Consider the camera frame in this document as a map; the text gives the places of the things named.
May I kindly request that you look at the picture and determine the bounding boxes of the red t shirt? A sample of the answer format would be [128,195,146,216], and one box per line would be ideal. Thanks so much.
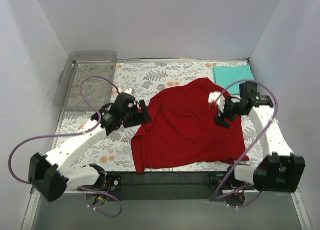
[131,78,246,173]

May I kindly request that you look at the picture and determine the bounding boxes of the clear plastic bin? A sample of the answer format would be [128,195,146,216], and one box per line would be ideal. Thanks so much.
[53,50,118,112]

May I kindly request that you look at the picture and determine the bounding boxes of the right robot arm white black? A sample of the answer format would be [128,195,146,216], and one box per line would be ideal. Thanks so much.
[208,80,306,193]

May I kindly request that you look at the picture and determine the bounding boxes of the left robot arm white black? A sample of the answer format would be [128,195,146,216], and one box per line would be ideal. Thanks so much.
[28,92,152,202]

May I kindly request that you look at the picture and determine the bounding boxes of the folded teal t shirt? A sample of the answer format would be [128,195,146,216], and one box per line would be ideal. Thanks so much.
[213,65,254,89]

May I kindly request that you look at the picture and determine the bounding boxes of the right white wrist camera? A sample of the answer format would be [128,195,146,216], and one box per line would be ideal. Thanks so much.
[208,91,226,113]

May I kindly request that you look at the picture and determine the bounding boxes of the aluminium frame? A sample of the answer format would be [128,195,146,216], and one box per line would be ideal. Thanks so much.
[20,187,48,230]

